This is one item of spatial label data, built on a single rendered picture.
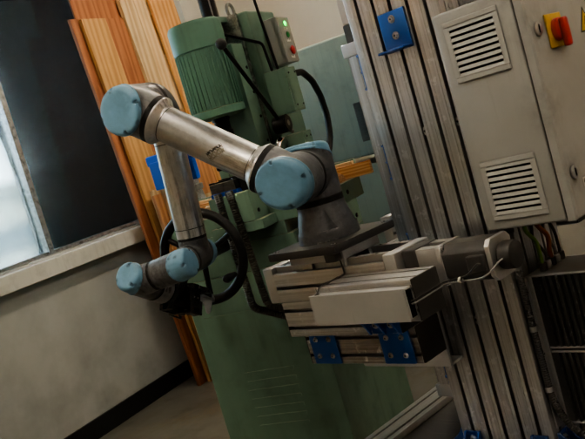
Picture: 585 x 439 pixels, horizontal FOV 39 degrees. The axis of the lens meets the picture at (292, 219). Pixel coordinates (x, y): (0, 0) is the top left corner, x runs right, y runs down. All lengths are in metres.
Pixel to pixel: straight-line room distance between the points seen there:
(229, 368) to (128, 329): 1.52
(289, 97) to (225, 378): 0.95
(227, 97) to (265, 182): 0.88
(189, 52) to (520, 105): 1.24
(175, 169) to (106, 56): 2.26
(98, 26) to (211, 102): 1.79
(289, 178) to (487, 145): 0.42
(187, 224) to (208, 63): 0.71
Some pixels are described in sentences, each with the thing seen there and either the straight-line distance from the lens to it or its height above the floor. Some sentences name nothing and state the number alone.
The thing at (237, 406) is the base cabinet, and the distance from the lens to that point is 2.73.
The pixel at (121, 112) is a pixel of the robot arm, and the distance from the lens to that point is 1.91.
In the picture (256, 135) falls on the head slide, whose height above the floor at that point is 1.11.
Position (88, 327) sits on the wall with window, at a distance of 3.95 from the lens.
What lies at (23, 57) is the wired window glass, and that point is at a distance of 4.16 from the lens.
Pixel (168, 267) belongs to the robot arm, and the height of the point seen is 0.86.
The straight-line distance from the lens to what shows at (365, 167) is 2.49.
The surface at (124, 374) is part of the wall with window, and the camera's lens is 4.09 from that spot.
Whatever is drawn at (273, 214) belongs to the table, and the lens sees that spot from 2.44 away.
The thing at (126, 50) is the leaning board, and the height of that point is 1.74.
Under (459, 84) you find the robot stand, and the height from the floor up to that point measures 1.08.
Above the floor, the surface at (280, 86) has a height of 1.24.
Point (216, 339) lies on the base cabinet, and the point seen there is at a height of 0.52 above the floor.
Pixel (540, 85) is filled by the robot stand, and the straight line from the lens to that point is 1.66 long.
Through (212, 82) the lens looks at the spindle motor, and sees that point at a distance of 2.60.
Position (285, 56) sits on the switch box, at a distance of 2.85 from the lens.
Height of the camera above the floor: 1.08
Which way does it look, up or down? 6 degrees down
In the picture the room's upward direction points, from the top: 16 degrees counter-clockwise
